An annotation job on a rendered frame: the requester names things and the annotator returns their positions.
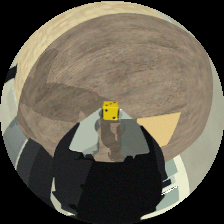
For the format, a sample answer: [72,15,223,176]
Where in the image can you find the tan mat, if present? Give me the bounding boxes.
[136,112,181,147]

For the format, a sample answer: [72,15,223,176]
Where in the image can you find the yellow die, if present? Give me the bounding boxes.
[103,101,119,120]

